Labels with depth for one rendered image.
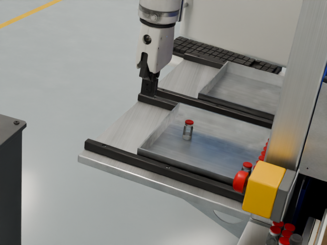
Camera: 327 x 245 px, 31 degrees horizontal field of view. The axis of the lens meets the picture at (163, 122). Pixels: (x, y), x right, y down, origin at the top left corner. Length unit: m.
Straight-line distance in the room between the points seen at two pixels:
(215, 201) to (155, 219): 1.36
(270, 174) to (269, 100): 0.64
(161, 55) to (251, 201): 0.36
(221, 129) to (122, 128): 0.25
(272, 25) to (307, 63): 1.07
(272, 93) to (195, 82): 0.22
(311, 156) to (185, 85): 0.67
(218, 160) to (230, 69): 0.51
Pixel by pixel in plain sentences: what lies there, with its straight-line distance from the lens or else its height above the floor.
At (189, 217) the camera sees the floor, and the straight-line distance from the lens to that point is 2.63.
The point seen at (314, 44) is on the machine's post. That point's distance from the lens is 1.03.
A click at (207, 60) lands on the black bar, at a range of 1.84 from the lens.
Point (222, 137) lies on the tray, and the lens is 1.46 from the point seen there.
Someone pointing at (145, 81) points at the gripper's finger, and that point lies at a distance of 1.29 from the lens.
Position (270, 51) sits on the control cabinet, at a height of 0.85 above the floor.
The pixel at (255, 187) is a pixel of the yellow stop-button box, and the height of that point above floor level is 1.02.
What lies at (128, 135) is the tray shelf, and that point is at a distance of 1.42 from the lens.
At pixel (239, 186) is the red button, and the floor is 1.00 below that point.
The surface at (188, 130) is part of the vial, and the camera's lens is 1.41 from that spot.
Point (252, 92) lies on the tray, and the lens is 1.72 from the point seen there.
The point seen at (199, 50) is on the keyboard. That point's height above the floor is 0.83.
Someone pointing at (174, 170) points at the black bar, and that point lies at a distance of 1.28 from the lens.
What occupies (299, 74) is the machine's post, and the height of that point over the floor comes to 1.21.
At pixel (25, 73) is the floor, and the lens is 3.73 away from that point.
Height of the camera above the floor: 1.60
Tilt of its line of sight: 29 degrees down
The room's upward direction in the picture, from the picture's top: 8 degrees clockwise
